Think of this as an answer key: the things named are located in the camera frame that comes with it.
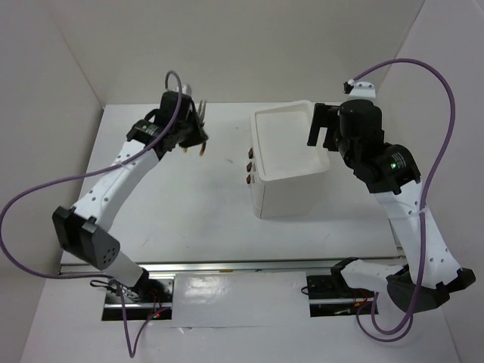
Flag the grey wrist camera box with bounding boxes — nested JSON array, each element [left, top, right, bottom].
[[177, 84, 193, 97]]

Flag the white drawer cabinet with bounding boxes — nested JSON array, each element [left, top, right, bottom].
[[249, 100, 330, 219]]

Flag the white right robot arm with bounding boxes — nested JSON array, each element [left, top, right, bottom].
[[307, 99, 476, 312]]

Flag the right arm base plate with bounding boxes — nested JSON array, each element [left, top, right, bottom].
[[300, 275, 374, 318]]

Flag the aluminium front rail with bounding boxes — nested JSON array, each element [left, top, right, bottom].
[[59, 256, 406, 275]]

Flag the aluminium side rail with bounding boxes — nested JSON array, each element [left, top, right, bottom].
[[354, 100, 374, 120]]

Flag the yellow handled pliers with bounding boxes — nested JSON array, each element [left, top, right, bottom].
[[180, 100, 209, 156]]

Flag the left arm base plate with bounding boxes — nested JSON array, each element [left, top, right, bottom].
[[101, 275, 175, 322]]

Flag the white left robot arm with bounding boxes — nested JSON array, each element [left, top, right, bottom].
[[52, 85, 208, 302]]

